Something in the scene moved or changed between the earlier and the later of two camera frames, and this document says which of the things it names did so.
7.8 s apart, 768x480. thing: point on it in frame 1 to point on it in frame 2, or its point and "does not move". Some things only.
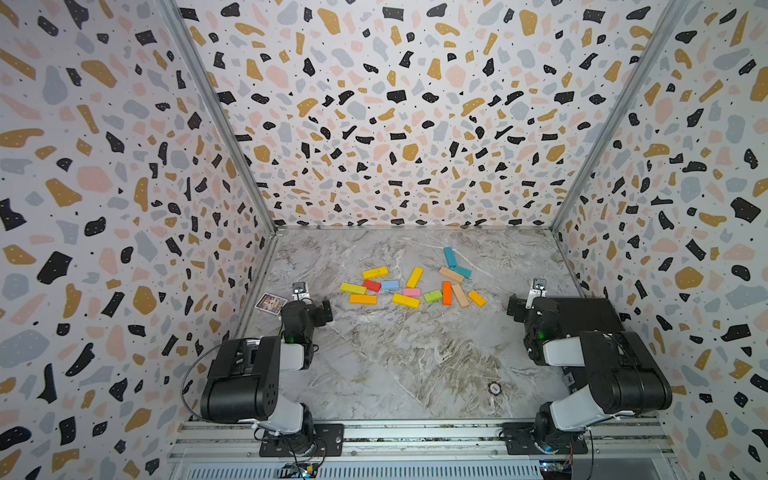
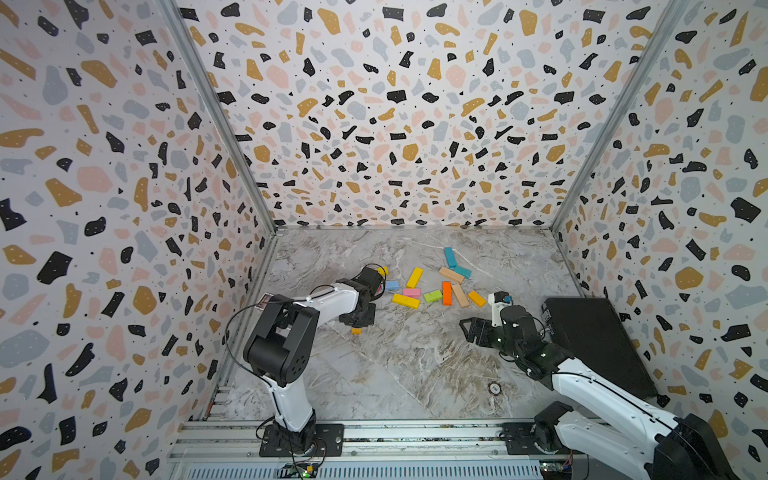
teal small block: x=463 y=271 does not move
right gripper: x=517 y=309 to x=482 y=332
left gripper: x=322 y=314 to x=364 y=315
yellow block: x=405 y=300 does not move
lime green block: x=433 y=296 does not move
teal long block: x=449 y=253 does not move
